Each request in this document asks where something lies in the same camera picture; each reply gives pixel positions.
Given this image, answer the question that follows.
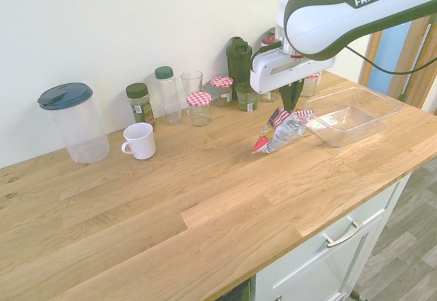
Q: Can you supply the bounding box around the wooden door frame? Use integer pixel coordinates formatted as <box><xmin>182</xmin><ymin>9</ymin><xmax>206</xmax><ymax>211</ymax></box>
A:
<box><xmin>358</xmin><ymin>12</ymin><xmax>437</xmax><ymax>117</ymax></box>

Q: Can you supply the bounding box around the red white chip bag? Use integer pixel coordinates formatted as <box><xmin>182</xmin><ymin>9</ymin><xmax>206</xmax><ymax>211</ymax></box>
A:
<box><xmin>251</xmin><ymin>107</ymin><xmax>315</xmax><ymax>155</ymax></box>

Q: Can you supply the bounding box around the black shaker bottle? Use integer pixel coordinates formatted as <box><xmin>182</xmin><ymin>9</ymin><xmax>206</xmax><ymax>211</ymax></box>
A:
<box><xmin>225</xmin><ymin>35</ymin><xmax>254</xmax><ymax>94</ymax></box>

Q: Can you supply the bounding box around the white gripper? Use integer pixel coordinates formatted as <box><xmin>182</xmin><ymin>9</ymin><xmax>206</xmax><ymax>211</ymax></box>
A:
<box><xmin>249</xmin><ymin>48</ymin><xmax>337</xmax><ymax>113</ymax></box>

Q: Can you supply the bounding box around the clear pitcher with blue lid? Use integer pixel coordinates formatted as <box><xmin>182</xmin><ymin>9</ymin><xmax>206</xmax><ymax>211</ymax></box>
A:
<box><xmin>37</xmin><ymin>82</ymin><xmax>111</xmax><ymax>164</ymax></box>

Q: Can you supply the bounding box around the silver drawer handle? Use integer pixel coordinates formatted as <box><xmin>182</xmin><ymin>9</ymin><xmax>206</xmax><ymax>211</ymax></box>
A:
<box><xmin>322</xmin><ymin>221</ymin><xmax>364</xmax><ymax>248</ymax></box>

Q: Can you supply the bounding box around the white ceramic mug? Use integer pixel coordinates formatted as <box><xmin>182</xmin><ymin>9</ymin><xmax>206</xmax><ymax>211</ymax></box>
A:
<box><xmin>121</xmin><ymin>122</ymin><xmax>157</xmax><ymax>160</ymax></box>

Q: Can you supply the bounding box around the clear bottle with green lid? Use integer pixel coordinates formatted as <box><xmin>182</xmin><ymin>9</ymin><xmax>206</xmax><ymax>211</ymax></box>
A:
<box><xmin>154</xmin><ymin>66</ymin><xmax>183</xmax><ymax>125</ymax></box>

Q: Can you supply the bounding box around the green contents glass jar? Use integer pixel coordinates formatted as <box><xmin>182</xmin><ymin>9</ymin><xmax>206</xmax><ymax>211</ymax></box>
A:
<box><xmin>234</xmin><ymin>82</ymin><xmax>259</xmax><ymax>112</ymax></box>

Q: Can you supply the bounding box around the spice jar with dark lid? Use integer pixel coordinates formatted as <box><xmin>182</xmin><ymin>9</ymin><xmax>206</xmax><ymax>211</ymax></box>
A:
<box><xmin>125</xmin><ymin>82</ymin><xmax>156</xmax><ymax>130</ymax></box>

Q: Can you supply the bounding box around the clear rectangular plastic container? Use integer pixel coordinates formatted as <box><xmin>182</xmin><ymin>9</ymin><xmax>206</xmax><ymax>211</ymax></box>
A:
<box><xmin>302</xmin><ymin>87</ymin><xmax>401</xmax><ymax>149</ymax></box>

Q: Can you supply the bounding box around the tall clear drinking glass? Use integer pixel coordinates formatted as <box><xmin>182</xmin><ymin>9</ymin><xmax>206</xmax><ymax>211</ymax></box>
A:
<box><xmin>180</xmin><ymin>70</ymin><xmax>204</xmax><ymax>111</ymax></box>

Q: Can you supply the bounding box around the white kitchen cabinet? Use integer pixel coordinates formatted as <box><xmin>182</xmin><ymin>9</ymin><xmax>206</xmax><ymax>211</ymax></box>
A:
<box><xmin>254</xmin><ymin>173</ymin><xmax>412</xmax><ymax>301</ymax></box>

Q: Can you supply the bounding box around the faceted jar red checkered lid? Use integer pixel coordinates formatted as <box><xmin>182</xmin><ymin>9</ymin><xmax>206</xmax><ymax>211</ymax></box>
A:
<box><xmin>299</xmin><ymin>72</ymin><xmax>322</xmax><ymax>98</ymax></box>

